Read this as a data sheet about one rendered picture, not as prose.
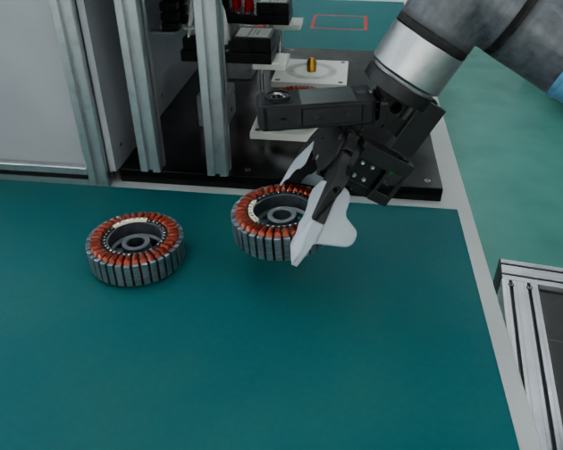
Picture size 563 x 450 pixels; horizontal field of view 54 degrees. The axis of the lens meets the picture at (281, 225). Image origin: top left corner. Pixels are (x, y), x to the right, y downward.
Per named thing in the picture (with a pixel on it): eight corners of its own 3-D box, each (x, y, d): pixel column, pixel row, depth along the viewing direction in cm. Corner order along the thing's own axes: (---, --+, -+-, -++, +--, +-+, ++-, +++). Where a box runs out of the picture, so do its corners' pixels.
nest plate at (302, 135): (344, 108, 100) (345, 102, 100) (341, 144, 88) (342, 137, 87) (264, 104, 102) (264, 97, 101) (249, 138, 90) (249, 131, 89)
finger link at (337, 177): (331, 226, 52) (364, 141, 53) (317, 220, 52) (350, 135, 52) (311, 222, 57) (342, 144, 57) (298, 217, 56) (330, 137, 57)
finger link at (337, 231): (344, 285, 55) (376, 200, 56) (293, 265, 53) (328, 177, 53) (331, 279, 58) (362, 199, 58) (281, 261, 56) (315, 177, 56)
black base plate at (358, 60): (410, 61, 130) (411, 51, 129) (441, 202, 78) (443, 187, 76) (216, 54, 135) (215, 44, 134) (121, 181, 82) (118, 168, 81)
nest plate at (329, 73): (348, 66, 120) (348, 61, 119) (346, 90, 108) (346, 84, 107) (280, 63, 122) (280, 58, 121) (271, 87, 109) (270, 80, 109)
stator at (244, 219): (324, 202, 67) (323, 175, 65) (341, 257, 58) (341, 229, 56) (232, 212, 66) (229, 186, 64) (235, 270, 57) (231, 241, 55)
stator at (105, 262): (196, 275, 64) (193, 249, 62) (96, 300, 60) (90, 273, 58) (173, 225, 72) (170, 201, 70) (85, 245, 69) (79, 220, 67)
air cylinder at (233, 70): (257, 68, 119) (256, 42, 116) (252, 79, 113) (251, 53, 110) (234, 67, 120) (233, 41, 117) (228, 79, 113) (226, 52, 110)
